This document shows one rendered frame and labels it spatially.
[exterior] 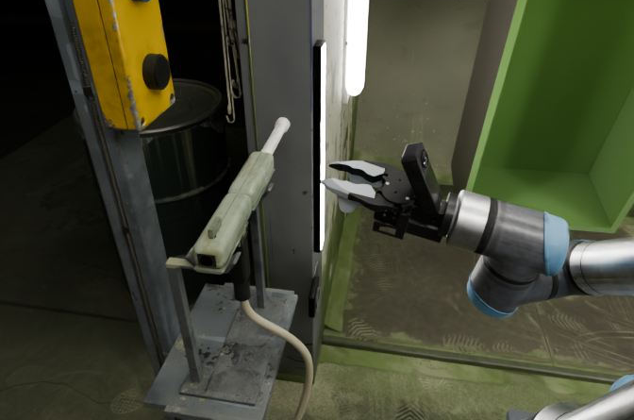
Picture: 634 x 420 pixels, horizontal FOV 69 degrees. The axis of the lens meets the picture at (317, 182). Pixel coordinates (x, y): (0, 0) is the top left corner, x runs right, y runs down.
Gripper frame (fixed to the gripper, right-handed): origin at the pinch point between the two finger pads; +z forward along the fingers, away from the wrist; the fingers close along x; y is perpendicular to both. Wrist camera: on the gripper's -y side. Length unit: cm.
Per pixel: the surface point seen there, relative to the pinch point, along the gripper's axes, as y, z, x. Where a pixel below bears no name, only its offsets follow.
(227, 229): 3.0, 11.5, -15.4
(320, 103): 15.4, 15.1, 38.2
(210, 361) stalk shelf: 38.5, 15.0, -21.9
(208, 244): 2.2, 12.3, -19.5
